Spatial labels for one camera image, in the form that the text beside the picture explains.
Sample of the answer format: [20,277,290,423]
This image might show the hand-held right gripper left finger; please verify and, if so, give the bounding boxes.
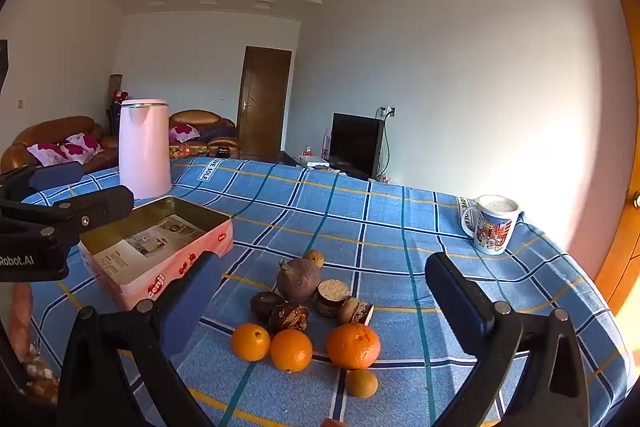
[56,252,226,427]

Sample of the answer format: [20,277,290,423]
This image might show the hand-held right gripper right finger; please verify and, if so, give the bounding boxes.
[424,251,591,427]

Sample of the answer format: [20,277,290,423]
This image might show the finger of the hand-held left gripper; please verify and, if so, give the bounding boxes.
[0,160,84,204]
[0,185,135,254]

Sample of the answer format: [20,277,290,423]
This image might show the pink tin box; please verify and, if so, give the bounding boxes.
[77,195,235,312]

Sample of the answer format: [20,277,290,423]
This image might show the small orange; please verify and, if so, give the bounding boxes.
[231,323,272,362]

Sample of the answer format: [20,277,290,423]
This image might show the purple round fruit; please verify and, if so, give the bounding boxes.
[276,258,322,304]

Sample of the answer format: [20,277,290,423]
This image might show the person's left hand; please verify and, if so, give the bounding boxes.
[10,282,35,358]

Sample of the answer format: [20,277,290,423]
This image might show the white pillow red flowers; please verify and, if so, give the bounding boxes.
[27,142,68,166]
[60,133,105,158]
[169,124,201,144]

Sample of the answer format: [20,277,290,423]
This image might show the brown leather sofa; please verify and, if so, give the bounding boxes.
[0,116,121,175]

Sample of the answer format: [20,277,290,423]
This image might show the printed paper leaflet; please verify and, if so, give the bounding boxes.
[92,214,206,278]

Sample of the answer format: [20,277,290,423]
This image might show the dark brown water chestnut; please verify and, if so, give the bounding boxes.
[269,302,311,334]
[250,291,287,323]

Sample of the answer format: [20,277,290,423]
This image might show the pink electric kettle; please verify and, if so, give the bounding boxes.
[118,98,173,200]

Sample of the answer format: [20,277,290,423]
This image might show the white printed mug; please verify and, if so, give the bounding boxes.
[460,194,522,256]

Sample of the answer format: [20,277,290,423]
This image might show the vase with red flowers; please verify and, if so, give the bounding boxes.
[107,74,130,138]

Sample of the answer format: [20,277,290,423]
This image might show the smooth orange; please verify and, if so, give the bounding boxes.
[270,329,314,374]

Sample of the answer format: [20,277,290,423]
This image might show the patterned brown cloth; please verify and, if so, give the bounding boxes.
[17,342,61,405]

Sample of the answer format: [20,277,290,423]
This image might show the brown cut fruit piece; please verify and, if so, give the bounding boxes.
[337,296,375,327]

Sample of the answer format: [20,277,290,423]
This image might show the large wrinkled orange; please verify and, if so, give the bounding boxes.
[326,323,382,370]

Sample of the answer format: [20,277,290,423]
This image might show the brown leather armchair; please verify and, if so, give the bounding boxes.
[168,109,241,159]

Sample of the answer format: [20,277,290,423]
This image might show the blue plaid tablecloth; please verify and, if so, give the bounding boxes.
[20,157,636,427]

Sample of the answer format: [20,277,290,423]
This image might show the cut brown fruit white flesh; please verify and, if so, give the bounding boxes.
[315,278,352,319]

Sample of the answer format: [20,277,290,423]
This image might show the dark brown wooden door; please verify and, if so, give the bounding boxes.
[236,46,293,158]

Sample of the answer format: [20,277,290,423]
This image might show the orange wooden door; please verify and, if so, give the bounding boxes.
[595,0,640,318]

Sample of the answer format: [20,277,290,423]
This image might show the black television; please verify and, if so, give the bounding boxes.
[328,112,386,180]

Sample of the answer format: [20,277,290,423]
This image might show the television power cable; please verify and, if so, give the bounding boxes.
[376,107,393,180]

